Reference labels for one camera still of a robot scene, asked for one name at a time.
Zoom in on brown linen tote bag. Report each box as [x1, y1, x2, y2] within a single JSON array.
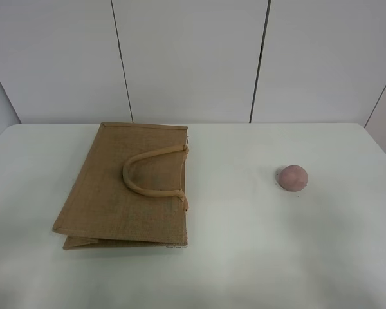
[[52, 123, 188, 250]]

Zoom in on pink peach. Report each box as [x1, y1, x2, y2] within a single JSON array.
[[276, 165, 308, 192]]

